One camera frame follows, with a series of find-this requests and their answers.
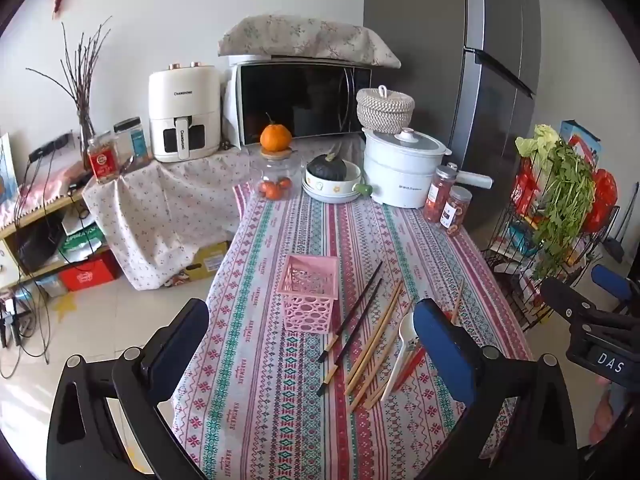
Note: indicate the pale green cabbage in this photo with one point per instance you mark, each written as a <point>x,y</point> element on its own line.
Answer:
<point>542,137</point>

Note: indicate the black power strip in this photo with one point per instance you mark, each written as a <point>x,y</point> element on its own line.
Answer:
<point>47,147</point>

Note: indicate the clear glass jar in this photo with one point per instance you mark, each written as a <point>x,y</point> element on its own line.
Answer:
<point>275,170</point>

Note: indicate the red plastic spoon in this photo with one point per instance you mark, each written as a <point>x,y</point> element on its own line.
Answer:
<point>412,360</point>

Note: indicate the black lid jar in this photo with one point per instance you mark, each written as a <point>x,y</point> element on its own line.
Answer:
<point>132,140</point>

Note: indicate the red packet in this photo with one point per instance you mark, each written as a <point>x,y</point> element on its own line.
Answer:
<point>522,192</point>

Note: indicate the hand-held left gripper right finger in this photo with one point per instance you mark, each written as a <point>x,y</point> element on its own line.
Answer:
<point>445,355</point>

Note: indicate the pink perforated plastic basket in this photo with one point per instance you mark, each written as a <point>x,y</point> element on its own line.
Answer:
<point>307,310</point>

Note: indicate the plain wooden chopstick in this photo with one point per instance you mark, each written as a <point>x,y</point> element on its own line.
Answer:
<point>371,402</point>
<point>457,302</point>
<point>373,338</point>
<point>380,340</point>
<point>373,372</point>

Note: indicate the person's right hand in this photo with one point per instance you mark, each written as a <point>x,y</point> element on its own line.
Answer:
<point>606,412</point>

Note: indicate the jar of red dried fruit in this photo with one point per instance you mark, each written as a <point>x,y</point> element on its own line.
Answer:
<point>437,195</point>

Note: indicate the dried branches in vase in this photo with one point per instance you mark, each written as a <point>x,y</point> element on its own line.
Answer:
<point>85,110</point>

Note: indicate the pink cloth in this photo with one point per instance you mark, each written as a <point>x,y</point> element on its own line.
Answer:
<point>55,177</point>

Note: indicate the woven lidded basket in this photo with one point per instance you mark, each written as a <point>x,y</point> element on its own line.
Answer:
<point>385,110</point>

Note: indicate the red label jar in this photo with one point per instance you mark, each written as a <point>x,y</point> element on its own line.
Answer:
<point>102,160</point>

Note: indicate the small orange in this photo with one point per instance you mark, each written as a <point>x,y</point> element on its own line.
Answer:
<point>267,189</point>
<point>285,183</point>

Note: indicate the grey refrigerator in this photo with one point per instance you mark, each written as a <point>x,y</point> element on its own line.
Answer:
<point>425,35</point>

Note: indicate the white electric cooking pot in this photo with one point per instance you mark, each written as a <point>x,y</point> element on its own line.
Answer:
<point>395,175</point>

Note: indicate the dark green pumpkin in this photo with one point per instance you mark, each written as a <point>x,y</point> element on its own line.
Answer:
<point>327,167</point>

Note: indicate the white plastic spoon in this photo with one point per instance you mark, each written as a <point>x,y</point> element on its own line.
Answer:
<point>397,360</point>

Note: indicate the wooden shelf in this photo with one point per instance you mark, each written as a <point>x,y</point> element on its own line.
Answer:
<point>40,207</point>

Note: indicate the green and white box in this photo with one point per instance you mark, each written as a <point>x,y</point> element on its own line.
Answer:
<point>80,240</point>

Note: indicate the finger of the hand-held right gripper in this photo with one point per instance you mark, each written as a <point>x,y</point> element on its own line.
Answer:
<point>610,282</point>
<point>565,300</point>

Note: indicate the leafy green vegetables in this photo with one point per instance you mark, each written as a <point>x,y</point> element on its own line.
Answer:
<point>565,195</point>

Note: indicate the white air fryer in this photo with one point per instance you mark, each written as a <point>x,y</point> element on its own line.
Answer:
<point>175,110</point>

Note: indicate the black chopstick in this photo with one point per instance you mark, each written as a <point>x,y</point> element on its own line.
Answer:
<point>349,337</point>
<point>350,312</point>

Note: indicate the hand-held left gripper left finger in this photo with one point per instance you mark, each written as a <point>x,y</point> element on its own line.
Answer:
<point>172,342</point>

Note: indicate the white microwave oven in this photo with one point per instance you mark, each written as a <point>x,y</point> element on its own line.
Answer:
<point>300,105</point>

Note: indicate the striped patterned tablecloth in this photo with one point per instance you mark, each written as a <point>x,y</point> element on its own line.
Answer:
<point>280,410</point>

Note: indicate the red box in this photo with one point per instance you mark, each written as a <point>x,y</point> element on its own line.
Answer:
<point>85,275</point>

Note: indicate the yellow cardboard box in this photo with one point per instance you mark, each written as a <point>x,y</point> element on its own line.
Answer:
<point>205,260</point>

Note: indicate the floral microwave cover cloth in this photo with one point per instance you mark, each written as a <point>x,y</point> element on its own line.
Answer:
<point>300,35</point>

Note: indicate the white pot lid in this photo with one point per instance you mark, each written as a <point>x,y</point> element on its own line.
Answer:
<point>405,141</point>

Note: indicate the framed picture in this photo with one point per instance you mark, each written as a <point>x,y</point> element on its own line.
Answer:
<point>6,180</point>

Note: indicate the red plastic bag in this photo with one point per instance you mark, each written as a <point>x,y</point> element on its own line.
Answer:
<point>605,195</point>

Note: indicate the small floral print cloth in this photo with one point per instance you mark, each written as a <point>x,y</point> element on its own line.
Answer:
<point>150,210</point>

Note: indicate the jar of dried fruit slices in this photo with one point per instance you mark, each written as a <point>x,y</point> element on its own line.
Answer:
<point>455,215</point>

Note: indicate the colourful box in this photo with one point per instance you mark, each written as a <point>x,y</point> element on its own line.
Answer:
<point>582,142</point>

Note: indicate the large orange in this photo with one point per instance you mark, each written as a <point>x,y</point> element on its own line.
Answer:
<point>275,137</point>

